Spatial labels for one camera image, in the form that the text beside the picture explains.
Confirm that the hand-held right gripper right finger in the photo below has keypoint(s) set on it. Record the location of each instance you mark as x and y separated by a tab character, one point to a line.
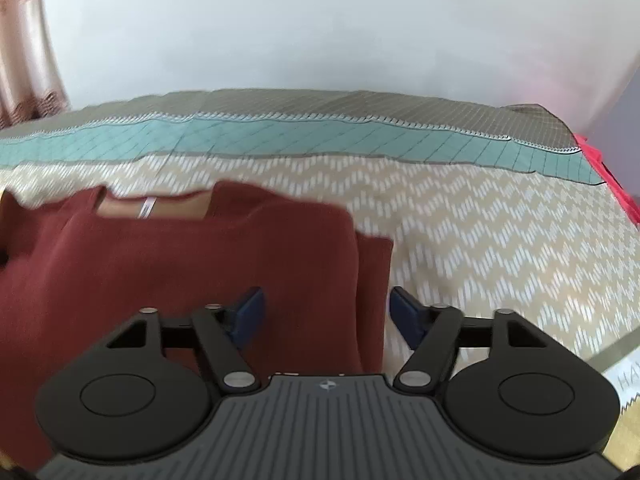
405	315

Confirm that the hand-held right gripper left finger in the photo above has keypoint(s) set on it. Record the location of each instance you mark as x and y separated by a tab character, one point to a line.
250	310

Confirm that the maroon sweater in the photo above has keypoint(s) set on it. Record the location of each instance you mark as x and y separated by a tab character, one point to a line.
175	260

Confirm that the printed patterned blanket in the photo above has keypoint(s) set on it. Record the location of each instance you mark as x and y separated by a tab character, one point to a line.
475	220

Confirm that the red cloth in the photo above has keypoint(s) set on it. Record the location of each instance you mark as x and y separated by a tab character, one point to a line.
612	180

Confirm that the pink embroidered curtain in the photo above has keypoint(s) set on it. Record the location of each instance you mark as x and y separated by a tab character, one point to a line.
25	60

